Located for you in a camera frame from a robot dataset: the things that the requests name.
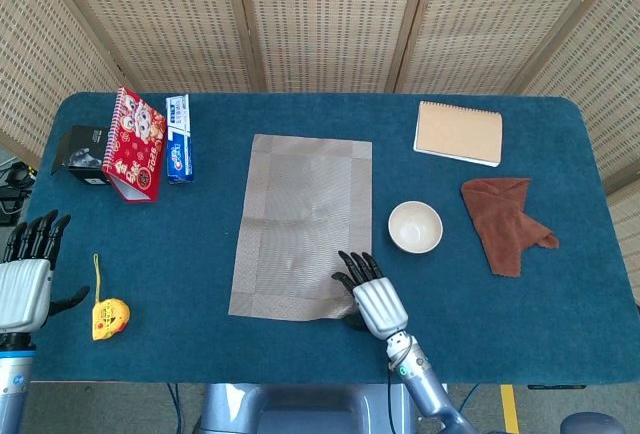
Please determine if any blue toothpaste box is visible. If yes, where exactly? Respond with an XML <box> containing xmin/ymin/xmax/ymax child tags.
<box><xmin>165</xmin><ymin>93</ymin><xmax>197</xmax><ymax>186</ymax></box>

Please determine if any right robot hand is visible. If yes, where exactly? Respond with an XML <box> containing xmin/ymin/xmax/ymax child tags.
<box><xmin>332</xmin><ymin>250</ymin><xmax>410</xmax><ymax>341</ymax></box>

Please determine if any black cardboard box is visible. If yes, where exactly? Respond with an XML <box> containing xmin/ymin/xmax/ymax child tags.
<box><xmin>50</xmin><ymin>125</ymin><xmax>112</xmax><ymax>187</ymax></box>

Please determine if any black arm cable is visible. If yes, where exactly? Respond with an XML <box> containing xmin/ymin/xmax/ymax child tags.
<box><xmin>386</xmin><ymin>363</ymin><xmax>401</xmax><ymax>434</ymax></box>

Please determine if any brown cloth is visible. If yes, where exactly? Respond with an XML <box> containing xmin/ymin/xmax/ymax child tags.
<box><xmin>460</xmin><ymin>177</ymin><xmax>560</xmax><ymax>278</ymax></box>

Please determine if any woven bamboo folding screen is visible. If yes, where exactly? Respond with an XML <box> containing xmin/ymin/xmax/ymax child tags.
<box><xmin>0</xmin><ymin>0</ymin><xmax>640</xmax><ymax>305</ymax></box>

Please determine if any yellow tape measure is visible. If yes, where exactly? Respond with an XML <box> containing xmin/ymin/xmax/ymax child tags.
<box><xmin>91</xmin><ymin>253</ymin><xmax>131</xmax><ymax>342</ymax></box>

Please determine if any blue cable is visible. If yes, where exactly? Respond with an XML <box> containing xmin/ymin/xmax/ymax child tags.
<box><xmin>457</xmin><ymin>383</ymin><xmax>481</xmax><ymax>413</ymax></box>
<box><xmin>167</xmin><ymin>382</ymin><xmax>182</xmax><ymax>434</ymax></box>

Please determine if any blue-gray robot base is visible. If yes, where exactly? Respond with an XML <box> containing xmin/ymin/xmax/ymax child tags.
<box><xmin>199</xmin><ymin>382</ymin><xmax>417</xmax><ymax>434</ymax></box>

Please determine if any gray woven placemat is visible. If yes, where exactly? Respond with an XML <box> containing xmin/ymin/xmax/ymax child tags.
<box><xmin>228</xmin><ymin>133</ymin><xmax>374</xmax><ymax>323</ymax></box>

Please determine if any cream white bowl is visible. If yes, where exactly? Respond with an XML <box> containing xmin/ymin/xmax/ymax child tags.
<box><xmin>387</xmin><ymin>200</ymin><xmax>444</xmax><ymax>255</ymax></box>

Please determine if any black floor equipment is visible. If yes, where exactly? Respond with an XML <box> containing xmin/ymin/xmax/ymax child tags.
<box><xmin>0</xmin><ymin>161</ymin><xmax>39</xmax><ymax>228</ymax></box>

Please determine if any red desk calendar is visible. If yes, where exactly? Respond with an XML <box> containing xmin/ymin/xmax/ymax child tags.
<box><xmin>101</xmin><ymin>86</ymin><xmax>168</xmax><ymax>204</ymax></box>

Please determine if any tan spiral notebook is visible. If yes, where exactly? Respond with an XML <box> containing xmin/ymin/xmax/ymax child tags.
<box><xmin>412</xmin><ymin>100</ymin><xmax>504</xmax><ymax>169</ymax></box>

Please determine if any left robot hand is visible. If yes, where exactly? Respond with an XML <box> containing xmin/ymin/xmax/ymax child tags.
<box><xmin>0</xmin><ymin>209</ymin><xmax>91</xmax><ymax>333</ymax></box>

